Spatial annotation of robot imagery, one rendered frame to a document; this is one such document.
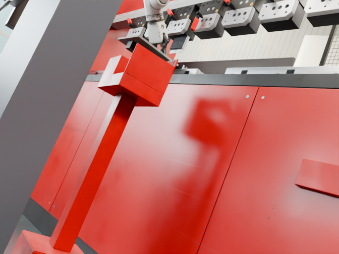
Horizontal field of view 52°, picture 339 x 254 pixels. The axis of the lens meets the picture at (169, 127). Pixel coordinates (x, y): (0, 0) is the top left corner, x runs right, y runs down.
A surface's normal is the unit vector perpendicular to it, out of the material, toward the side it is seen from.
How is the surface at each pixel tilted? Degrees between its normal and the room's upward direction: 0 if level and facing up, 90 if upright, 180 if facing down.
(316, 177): 90
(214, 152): 90
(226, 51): 90
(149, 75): 90
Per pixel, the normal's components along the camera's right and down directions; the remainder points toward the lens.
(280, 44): -0.54, -0.37
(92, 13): 0.75, 0.19
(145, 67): 0.52, 0.05
